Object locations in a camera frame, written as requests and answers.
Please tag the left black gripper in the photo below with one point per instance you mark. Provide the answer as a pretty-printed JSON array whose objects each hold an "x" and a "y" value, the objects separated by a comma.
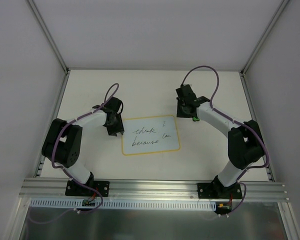
[{"x": 115, "y": 128}]

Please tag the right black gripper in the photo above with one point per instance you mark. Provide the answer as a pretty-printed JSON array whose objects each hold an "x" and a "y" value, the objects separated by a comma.
[{"x": 182, "y": 111}]

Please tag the green whiteboard eraser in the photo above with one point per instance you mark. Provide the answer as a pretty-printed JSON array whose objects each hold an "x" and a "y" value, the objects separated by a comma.
[{"x": 195, "y": 119}]

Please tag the yellow framed small whiteboard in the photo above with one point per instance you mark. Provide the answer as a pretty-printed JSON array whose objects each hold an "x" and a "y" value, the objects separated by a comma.
[{"x": 150, "y": 135}]

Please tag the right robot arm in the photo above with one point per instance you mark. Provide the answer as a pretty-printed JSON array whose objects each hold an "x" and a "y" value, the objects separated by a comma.
[{"x": 245, "y": 145}]

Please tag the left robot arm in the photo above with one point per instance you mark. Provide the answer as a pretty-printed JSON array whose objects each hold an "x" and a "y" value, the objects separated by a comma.
[{"x": 62, "y": 145}]

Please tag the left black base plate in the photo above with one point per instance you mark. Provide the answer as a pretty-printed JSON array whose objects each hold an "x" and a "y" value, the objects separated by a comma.
[{"x": 73, "y": 189}]

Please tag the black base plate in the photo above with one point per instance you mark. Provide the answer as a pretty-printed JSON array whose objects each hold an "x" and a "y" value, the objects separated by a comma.
[
  {"x": 73, "y": 189},
  {"x": 210, "y": 191}
]

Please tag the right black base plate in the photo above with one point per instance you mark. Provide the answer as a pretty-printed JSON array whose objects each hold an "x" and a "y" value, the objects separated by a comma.
[{"x": 210, "y": 191}]

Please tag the aluminium mounting rail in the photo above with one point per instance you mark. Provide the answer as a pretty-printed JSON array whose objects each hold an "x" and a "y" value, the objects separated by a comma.
[{"x": 165, "y": 190}]

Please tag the white slotted cable duct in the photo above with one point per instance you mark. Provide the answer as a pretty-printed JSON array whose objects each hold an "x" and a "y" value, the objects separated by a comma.
[{"x": 124, "y": 204}]

